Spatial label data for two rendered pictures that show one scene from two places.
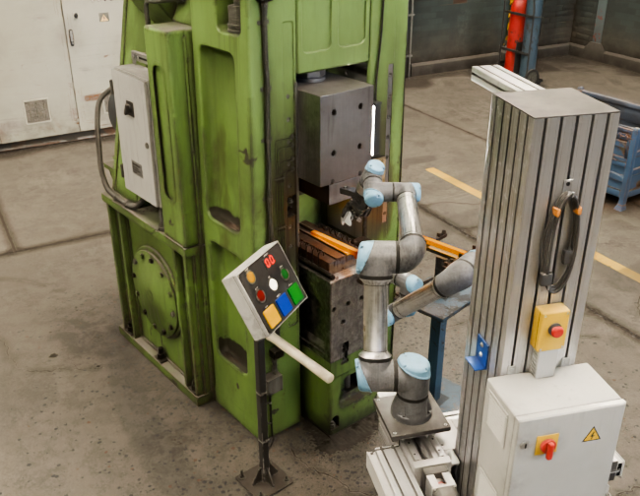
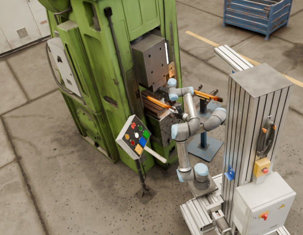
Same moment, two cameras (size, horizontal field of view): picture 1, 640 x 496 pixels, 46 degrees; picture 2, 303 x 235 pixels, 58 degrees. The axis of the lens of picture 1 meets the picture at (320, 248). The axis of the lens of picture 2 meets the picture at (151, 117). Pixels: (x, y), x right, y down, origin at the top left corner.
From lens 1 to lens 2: 0.87 m
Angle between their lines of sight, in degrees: 15
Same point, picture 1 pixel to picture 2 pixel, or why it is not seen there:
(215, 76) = (93, 45)
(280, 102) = (125, 56)
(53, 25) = not seen: outside the picture
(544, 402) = (262, 198)
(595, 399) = (282, 193)
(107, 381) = (78, 158)
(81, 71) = (36, 12)
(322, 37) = (138, 21)
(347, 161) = (158, 73)
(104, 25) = not seen: outside the picture
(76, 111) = (38, 29)
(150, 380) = (93, 155)
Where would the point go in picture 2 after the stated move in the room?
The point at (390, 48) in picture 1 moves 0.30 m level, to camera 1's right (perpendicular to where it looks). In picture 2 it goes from (169, 16) to (199, 10)
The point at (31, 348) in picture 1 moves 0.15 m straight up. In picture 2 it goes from (45, 147) to (41, 141)
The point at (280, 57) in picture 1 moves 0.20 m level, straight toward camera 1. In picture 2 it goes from (121, 37) to (122, 48)
